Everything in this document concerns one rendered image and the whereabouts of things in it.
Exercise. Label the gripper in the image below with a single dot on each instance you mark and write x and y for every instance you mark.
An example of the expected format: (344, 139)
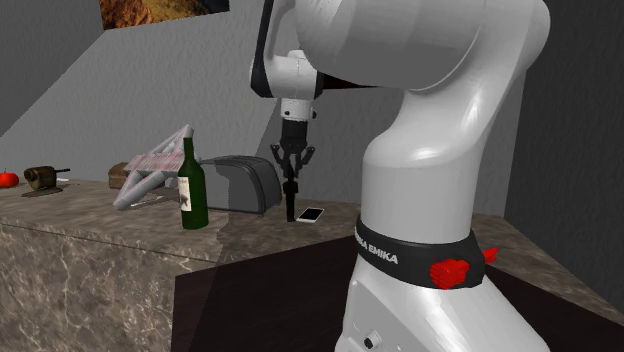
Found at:
(294, 134)

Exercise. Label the brown bread loaf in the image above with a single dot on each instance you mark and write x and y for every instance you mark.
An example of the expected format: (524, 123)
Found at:
(117, 176)

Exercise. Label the red tomato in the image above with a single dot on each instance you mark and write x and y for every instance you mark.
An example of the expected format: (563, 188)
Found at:
(7, 179)

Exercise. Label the grey folding dish rack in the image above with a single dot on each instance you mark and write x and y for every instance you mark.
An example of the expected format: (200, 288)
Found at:
(153, 163)

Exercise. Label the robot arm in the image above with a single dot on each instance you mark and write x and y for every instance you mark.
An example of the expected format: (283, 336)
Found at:
(419, 195)

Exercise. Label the green wine bottle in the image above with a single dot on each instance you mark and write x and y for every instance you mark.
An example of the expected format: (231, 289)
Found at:
(192, 195)

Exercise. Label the grey toaster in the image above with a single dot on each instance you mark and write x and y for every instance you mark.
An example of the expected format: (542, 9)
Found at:
(244, 185)

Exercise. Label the wall picture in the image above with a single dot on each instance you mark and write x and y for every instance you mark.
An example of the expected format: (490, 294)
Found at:
(151, 10)

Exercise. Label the white phone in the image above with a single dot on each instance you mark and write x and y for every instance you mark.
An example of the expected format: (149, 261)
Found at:
(310, 214)

